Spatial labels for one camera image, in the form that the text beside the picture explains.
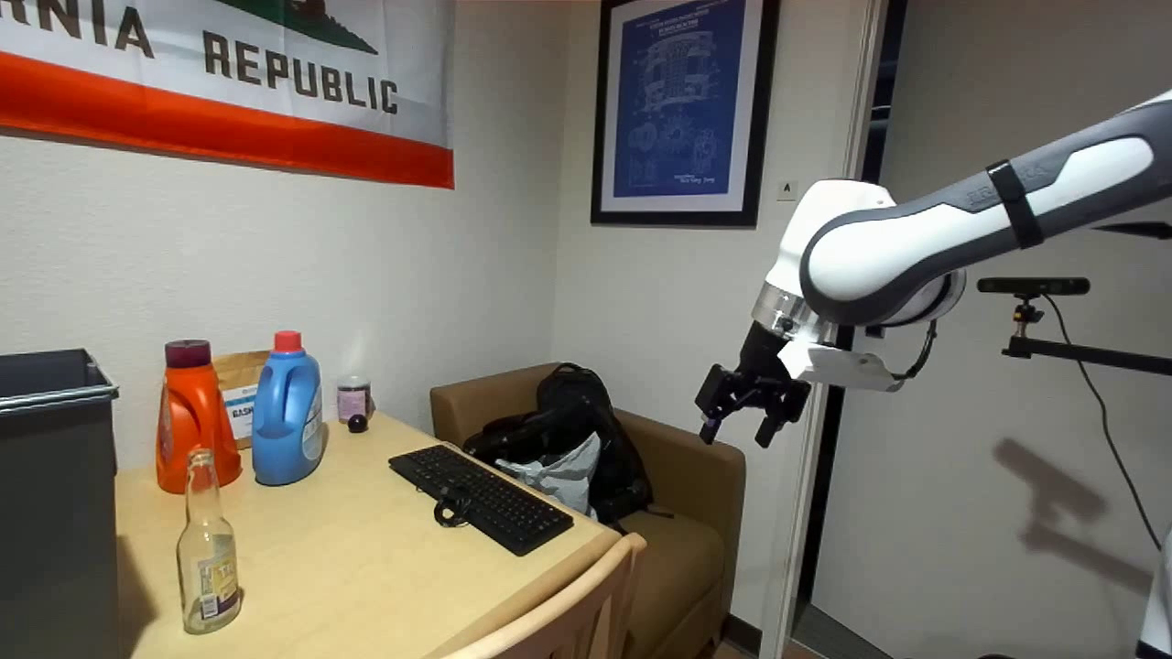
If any black computer keyboard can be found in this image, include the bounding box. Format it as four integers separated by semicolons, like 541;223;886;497
386;443;579;562

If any light wooden table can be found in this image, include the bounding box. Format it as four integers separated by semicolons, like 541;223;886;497
112;410;628;659

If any brown sofa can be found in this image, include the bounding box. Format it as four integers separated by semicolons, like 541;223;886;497
430;359;750;659

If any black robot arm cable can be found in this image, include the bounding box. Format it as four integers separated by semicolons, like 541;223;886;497
883;310;946;386

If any framed blue print picture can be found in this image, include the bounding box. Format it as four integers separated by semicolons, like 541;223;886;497
588;0;784;230

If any black camera on stand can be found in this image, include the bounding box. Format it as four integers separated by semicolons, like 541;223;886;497
975;274;1096;301

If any black camera cable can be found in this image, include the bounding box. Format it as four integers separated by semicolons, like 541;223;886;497
1043;292;1163;558

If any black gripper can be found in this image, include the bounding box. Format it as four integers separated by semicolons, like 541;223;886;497
693;324;816;456

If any clear glass bottle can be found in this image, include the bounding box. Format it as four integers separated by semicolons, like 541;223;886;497
171;446;245;637

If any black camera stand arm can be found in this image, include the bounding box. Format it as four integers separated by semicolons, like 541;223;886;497
999;296;1172;381

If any black backpack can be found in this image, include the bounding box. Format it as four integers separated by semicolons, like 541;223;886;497
463;363;654;532

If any brown cardboard box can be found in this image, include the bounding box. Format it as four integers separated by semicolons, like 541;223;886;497
212;349;273;452

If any blue detergent bottle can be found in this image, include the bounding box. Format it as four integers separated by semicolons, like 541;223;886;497
248;330;328;490

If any gray trash bin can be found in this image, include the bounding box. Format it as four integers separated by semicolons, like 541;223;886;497
0;349;126;659

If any white plastic bag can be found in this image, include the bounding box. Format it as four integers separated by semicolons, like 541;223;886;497
491;434;607;522

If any orange detergent bottle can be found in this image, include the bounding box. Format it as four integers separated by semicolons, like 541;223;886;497
153;336;245;497

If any California Republic flag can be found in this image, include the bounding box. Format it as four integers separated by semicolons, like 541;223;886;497
0;0;458;196

